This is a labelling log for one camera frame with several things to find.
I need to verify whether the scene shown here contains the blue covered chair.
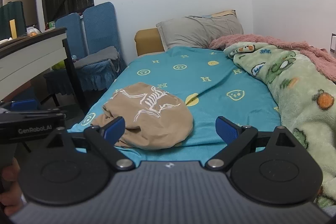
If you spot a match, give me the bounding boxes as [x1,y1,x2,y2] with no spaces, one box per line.
[43,13,87,106]
[75,2,128,90]

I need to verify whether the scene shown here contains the yellow pillow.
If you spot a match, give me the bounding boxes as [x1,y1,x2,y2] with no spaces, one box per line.
[205,9,237,19]

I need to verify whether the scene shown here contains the tan printed t-shirt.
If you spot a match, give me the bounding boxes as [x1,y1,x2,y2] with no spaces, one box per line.
[91,82,194,149]

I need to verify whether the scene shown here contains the grey cloth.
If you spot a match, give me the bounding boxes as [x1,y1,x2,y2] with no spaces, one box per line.
[75,46,121,68]

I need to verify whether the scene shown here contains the person's left hand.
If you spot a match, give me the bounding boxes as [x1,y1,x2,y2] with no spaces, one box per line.
[0,158,27,217]

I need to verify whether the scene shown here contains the white desk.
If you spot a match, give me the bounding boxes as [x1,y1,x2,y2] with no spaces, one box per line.
[0,27,87,114]

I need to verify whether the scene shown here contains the tan padded headboard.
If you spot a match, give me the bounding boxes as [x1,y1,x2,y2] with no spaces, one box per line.
[135,28,166,57]

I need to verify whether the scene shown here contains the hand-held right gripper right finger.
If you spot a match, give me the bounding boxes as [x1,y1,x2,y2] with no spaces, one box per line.
[205,116,298,171]

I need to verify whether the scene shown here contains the dark green chair back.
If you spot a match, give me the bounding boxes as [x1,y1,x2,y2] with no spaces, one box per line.
[0,1,27,39]

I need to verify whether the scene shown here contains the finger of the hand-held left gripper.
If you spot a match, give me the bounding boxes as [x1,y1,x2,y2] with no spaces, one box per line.
[0,99,67,121]

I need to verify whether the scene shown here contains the pink fluffy blanket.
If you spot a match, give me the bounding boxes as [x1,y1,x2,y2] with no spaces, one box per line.
[209,34,336,83]

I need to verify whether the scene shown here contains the teal printed bedsheet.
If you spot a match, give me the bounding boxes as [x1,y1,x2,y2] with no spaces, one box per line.
[67,46,282,163]

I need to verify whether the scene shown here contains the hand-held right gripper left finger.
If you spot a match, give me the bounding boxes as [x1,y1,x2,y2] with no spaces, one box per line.
[47,116,135,171]

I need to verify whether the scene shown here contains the green cartoon blanket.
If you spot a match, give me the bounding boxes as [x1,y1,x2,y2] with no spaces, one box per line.
[224,42,336,209]

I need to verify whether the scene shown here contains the grey pillow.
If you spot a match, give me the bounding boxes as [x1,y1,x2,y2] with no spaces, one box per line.
[156,14,244,52]

